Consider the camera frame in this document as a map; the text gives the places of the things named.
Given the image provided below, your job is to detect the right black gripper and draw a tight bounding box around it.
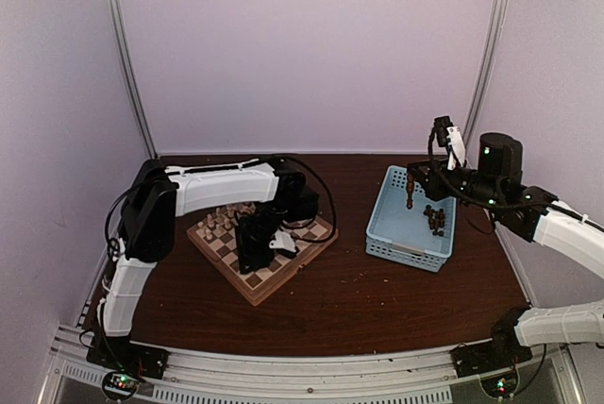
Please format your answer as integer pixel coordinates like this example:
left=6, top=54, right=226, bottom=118
left=408, top=157, right=502, bottom=212

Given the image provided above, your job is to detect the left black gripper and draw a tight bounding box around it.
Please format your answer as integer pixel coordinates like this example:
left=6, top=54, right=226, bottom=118
left=234, top=202, right=290, bottom=275

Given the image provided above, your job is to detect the dark wooden chess piece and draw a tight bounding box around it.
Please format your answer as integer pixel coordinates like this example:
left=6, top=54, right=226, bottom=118
left=406, top=174, right=415, bottom=210

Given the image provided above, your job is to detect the wooden chess board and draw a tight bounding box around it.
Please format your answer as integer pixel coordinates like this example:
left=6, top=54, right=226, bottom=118
left=187, top=216, right=339, bottom=306

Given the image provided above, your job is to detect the light blue plastic basket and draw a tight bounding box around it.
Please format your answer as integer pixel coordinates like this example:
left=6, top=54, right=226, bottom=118
left=365, top=165, right=457, bottom=273

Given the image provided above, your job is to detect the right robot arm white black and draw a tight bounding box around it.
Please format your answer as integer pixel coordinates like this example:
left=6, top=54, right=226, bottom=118
left=408, top=126, right=603, bottom=368

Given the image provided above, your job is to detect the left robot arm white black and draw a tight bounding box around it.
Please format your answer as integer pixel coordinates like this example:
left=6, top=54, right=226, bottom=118
left=97, top=156, right=319, bottom=370

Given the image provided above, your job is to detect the row of white chess pieces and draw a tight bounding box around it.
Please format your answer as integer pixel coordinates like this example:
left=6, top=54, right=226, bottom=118
left=194, top=202, right=256, bottom=243

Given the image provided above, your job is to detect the pile of dark chess pieces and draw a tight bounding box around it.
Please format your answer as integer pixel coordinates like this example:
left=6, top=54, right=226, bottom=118
left=423, top=205, right=446, bottom=237

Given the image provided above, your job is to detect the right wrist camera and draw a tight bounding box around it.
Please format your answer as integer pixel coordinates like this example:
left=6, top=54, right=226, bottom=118
left=433, top=116, right=466, bottom=171

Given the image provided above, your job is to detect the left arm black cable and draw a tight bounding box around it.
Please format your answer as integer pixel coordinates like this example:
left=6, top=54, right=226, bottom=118
left=282, top=156, right=339, bottom=240

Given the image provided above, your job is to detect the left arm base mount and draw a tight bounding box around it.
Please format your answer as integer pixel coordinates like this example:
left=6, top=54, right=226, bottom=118
left=86, top=335, right=169, bottom=379

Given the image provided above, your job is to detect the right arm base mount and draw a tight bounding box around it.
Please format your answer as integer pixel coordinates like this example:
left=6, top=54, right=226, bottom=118
left=450, top=341, right=532, bottom=378

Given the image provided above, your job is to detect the front aluminium rail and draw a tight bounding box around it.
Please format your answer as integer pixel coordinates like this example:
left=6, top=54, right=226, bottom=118
left=33, top=325, right=588, bottom=403

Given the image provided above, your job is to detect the right aluminium frame post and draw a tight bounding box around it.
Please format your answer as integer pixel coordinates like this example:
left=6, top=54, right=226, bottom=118
left=462, top=0, right=509, bottom=144

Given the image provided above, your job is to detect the aluminium frame post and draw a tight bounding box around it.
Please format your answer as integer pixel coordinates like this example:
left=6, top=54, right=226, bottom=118
left=107, top=0, right=159, bottom=159
left=462, top=0, right=509, bottom=144

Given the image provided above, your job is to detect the left aluminium frame post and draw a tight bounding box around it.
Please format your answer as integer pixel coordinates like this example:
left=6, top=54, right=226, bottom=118
left=107, top=0, right=159, bottom=159

